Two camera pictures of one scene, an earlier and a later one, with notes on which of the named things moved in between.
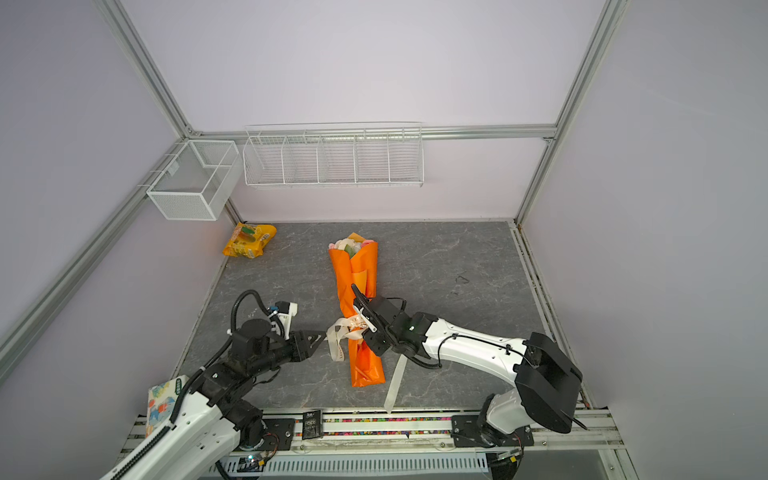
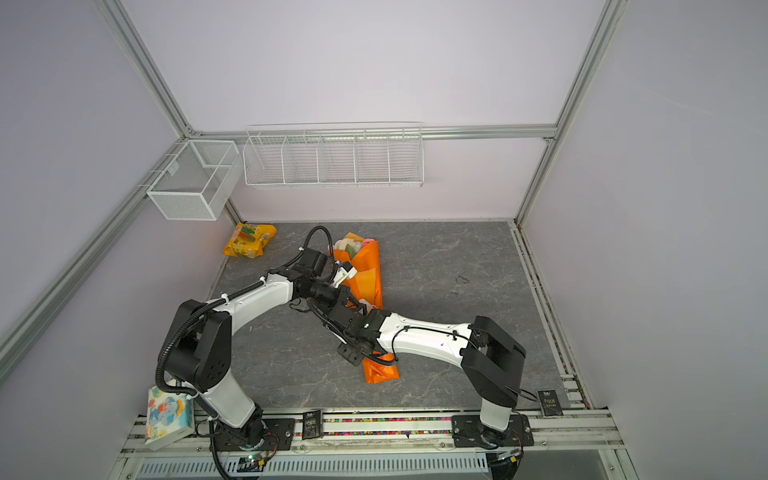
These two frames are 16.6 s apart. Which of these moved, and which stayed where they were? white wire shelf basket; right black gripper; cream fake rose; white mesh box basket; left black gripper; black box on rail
Moved: left black gripper; right black gripper
Stayed: white mesh box basket; white wire shelf basket; cream fake rose; black box on rail
